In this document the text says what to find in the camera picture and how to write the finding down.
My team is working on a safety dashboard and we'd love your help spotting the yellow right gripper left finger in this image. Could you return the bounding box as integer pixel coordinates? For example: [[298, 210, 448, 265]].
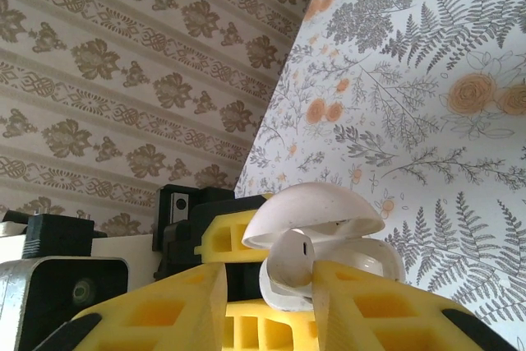
[[32, 261, 230, 351]]

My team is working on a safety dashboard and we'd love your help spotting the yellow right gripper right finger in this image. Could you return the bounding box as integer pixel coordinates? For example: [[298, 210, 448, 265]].
[[311, 259, 519, 351]]

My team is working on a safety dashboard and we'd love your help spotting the white wireless earbud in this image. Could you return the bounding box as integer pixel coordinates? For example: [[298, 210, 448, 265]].
[[266, 227, 317, 289]]

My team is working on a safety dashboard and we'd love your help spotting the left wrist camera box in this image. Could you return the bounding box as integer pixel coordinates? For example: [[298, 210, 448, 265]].
[[0, 210, 165, 351]]

